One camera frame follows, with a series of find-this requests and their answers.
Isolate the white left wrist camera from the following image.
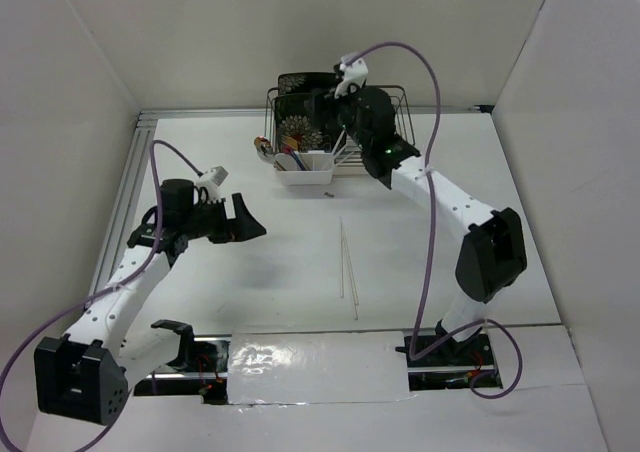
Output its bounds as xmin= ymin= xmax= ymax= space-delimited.
xmin=195 ymin=166 xmax=228 ymax=203

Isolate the black floral plate rear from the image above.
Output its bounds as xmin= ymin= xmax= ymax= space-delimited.
xmin=277 ymin=72 xmax=340 ymax=96

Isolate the purple cable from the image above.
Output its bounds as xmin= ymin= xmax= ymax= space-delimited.
xmin=0 ymin=139 xmax=206 ymax=452
xmin=349 ymin=41 xmax=524 ymax=399

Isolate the black floral plate front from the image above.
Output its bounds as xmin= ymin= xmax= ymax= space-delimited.
xmin=274 ymin=93 xmax=340 ymax=152

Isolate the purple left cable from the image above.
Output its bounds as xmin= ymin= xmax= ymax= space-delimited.
xmin=0 ymin=139 xmax=206 ymax=452

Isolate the wire dish rack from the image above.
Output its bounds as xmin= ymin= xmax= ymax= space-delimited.
xmin=265 ymin=86 xmax=415 ymax=165

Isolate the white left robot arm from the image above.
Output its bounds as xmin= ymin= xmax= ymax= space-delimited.
xmin=34 ymin=179 xmax=266 ymax=426

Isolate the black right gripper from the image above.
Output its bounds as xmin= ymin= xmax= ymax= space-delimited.
xmin=303 ymin=82 xmax=371 ymax=151

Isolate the black floral plate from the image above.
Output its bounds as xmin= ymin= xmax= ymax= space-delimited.
xmin=274 ymin=93 xmax=340 ymax=152
xmin=277 ymin=72 xmax=340 ymax=96

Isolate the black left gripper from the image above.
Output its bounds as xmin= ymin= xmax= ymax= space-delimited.
xmin=182 ymin=193 xmax=266 ymax=244

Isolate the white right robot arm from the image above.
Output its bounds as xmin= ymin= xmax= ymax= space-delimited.
xmin=306 ymin=86 xmax=527 ymax=364

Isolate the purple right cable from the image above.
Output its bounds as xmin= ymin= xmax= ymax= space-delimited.
xmin=349 ymin=41 xmax=524 ymax=399

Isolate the iridescent blue fork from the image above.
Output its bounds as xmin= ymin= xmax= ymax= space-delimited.
xmin=286 ymin=148 xmax=307 ymax=171

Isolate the white plastic utensil caddy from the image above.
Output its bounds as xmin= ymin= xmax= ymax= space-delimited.
xmin=275 ymin=151 xmax=335 ymax=186

